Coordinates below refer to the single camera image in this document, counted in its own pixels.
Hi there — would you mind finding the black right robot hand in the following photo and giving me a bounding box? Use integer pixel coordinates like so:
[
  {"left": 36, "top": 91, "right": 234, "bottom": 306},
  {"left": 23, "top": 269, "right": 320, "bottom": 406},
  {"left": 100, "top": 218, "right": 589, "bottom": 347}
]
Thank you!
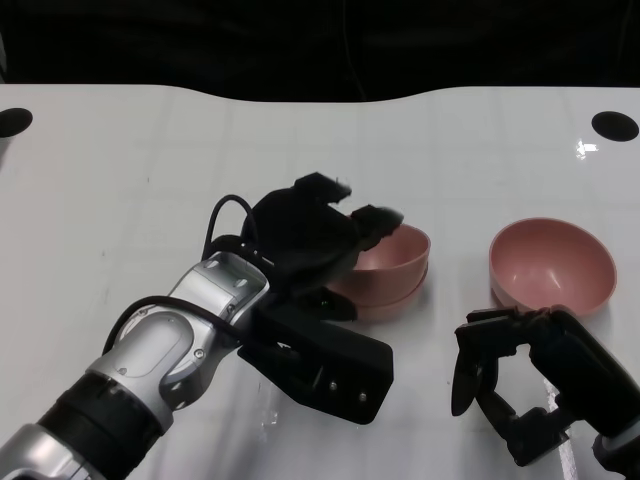
[{"left": 449, "top": 307, "right": 640, "bottom": 469}]

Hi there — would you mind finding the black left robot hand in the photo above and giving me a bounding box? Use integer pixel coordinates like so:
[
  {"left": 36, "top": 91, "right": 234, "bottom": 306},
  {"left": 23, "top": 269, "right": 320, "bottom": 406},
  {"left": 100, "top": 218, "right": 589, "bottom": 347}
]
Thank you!
[{"left": 240, "top": 172, "right": 406, "bottom": 325}]

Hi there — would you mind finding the black cloth backdrop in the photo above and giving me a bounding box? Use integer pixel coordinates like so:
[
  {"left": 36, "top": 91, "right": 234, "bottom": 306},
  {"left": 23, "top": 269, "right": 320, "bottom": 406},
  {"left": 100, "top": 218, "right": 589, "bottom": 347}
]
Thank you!
[{"left": 0, "top": 0, "right": 640, "bottom": 104}]

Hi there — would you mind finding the black round table grommet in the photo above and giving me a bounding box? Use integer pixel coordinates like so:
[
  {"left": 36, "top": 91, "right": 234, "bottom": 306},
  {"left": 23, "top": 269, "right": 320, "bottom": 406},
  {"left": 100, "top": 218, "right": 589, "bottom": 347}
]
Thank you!
[
  {"left": 0, "top": 107, "right": 34, "bottom": 139},
  {"left": 591, "top": 110, "right": 640, "bottom": 143}
]

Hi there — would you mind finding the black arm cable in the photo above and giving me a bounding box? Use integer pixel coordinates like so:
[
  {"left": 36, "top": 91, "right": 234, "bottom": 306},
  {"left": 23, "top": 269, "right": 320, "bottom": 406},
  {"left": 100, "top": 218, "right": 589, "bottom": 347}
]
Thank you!
[
  {"left": 203, "top": 193, "right": 264, "bottom": 264},
  {"left": 101, "top": 294, "right": 241, "bottom": 354}
]

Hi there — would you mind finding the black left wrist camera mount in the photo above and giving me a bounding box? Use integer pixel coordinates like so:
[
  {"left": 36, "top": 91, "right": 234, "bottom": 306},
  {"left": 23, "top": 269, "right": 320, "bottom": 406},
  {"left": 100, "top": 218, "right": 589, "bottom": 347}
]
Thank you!
[{"left": 236, "top": 294, "right": 395, "bottom": 427}]

